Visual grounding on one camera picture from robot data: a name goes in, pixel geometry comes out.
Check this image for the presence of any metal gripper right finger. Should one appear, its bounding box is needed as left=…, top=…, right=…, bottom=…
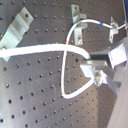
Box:
left=108, top=37, right=128, bottom=68

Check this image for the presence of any white cable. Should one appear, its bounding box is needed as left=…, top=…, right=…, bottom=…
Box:
left=0, top=19, right=118, bottom=101

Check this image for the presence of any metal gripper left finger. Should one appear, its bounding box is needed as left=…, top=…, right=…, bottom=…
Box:
left=80, top=60, right=114, bottom=87

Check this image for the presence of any small metal clip right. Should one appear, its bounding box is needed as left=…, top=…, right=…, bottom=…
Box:
left=109, top=16, right=119, bottom=43

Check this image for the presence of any large metal bracket clip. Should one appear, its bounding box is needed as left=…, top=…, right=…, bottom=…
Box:
left=0, top=7, right=35, bottom=63

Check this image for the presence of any metal cable clip centre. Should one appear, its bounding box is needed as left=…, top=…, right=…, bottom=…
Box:
left=71, top=4, right=88, bottom=45

